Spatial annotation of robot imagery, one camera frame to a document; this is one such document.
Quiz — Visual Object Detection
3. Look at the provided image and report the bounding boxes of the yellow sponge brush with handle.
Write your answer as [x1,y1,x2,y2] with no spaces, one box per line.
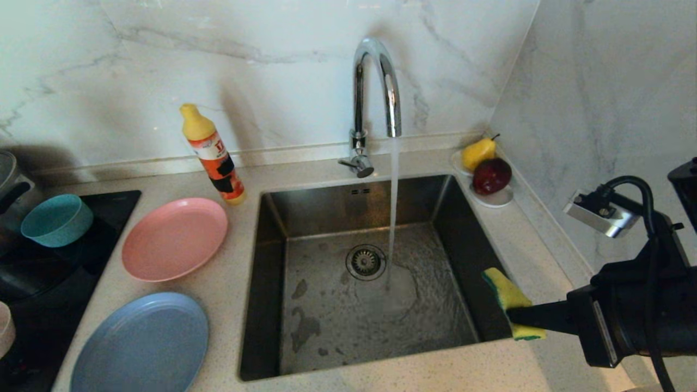
[482,267,547,341]

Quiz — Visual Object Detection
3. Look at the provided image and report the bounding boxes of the chrome gooseneck faucet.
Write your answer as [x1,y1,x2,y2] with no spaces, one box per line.
[338,36,403,179]

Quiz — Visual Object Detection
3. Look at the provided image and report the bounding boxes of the yellow-capped orange dish soap bottle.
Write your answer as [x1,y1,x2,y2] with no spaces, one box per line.
[181,103,247,206]

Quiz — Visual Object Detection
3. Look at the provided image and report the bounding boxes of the large pink plate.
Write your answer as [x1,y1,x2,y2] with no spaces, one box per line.
[121,197,229,283]

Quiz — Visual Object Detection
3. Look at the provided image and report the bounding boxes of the teal bowl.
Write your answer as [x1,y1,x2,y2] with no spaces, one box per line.
[21,194,94,248]

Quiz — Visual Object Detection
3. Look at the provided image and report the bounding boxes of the pink bowl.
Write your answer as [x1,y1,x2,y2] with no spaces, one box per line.
[0,301,16,360]

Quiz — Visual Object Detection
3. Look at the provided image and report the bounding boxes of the stainless steel sink basin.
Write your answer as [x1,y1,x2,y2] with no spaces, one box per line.
[239,173,537,382]

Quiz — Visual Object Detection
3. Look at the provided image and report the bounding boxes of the small white fruit dish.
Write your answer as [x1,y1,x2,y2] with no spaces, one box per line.
[451,151,516,209]

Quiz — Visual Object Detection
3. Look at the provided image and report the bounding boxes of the dark red apple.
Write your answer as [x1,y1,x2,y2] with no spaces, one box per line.
[473,158,513,195]

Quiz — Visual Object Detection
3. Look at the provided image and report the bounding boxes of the yellow pear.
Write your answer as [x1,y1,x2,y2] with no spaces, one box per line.
[463,134,501,173]

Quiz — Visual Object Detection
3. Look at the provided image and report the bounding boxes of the round metal drain strainer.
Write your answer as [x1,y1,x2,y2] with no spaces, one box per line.
[346,244,387,281]

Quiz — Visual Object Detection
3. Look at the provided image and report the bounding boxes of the large blue-grey plate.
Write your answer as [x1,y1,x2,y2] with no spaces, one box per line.
[70,292,209,392]

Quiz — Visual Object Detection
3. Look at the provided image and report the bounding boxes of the black glass induction cooktop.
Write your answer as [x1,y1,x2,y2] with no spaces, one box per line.
[0,189,142,392]

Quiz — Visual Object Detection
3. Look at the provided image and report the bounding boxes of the black frying pan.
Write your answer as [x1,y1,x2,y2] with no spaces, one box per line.
[0,240,118,305]

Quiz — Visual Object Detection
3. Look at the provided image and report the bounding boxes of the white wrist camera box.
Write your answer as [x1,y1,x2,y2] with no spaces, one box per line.
[564,189,642,238]

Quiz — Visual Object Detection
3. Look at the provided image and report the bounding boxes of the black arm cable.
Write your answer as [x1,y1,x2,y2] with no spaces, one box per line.
[596,175,676,392]

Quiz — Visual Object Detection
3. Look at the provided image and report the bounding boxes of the steel pot with black handle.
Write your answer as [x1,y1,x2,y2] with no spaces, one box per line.
[0,151,34,229]

